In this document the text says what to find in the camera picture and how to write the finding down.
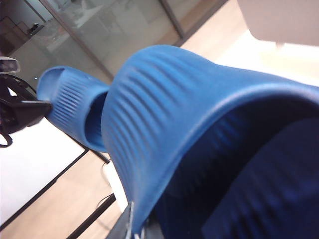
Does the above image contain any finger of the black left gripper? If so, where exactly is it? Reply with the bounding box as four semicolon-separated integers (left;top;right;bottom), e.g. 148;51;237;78
4;101;53;130

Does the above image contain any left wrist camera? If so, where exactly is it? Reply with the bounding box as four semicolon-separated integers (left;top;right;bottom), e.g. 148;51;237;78
0;56;20;74

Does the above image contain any blue rubber slipper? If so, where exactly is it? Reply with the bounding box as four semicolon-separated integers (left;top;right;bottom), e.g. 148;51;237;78
101;44;319;239
36;65;112;153

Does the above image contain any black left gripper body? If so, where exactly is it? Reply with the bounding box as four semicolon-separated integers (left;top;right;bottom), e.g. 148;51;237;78
0;99;18;135

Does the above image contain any white desk with black frame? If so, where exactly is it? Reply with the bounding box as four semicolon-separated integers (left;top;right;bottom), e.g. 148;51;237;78
0;119;88;225

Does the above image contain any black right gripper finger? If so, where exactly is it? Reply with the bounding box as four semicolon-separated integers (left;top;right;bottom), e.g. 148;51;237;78
111;203;136;239

